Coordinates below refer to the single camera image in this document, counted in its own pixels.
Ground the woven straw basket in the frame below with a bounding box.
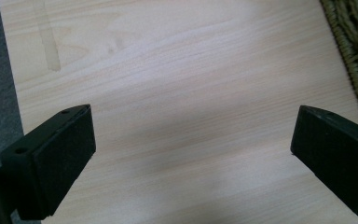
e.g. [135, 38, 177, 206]
[319, 0, 358, 133]

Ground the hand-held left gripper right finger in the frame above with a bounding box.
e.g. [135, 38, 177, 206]
[290, 105, 358, 222]

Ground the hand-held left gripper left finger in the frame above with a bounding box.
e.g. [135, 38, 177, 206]
[0, 104, 97, 221]

